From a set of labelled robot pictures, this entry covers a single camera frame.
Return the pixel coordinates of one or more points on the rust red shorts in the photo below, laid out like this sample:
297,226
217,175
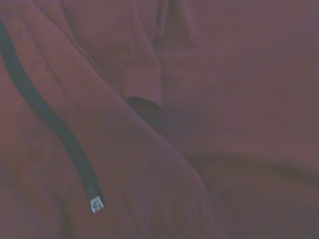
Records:
199,99

